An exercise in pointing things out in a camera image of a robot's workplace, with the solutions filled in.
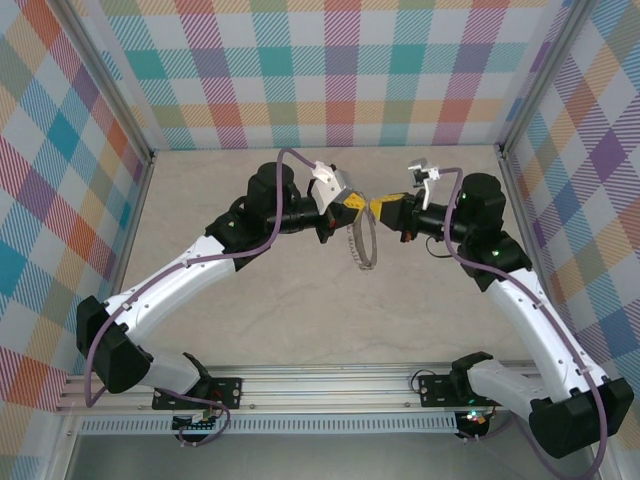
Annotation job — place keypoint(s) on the aluminium side rail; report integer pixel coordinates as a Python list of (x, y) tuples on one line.
[(515, 195), (132, 225)]

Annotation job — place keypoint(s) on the aluminium mounting rail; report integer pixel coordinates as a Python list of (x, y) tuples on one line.
[(325, 387)]

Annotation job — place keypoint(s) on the right controller board with lights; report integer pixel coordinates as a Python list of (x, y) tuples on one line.
[(475, 420)]

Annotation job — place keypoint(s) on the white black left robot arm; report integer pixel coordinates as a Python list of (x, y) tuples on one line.
[(175, 275)]

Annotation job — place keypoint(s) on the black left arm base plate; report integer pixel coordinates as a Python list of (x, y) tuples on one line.
[(230, 392)]

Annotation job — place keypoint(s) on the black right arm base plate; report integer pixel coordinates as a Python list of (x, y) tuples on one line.
[(435, 390)]

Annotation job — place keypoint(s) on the aluminium frame post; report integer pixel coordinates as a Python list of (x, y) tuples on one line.
[(545, 75), (110, 85)]

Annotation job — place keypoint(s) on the large metal keyring with rings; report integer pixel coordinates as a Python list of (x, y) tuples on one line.
[(367, 266)]

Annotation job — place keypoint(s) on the grey metal shelf panel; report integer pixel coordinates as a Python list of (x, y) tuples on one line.
[(325, 457)]

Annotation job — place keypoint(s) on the left controller board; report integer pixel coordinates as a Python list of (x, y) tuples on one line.
[(197, 427)]

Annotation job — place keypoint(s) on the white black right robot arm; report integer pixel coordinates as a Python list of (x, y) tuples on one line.
[(530, 310)]

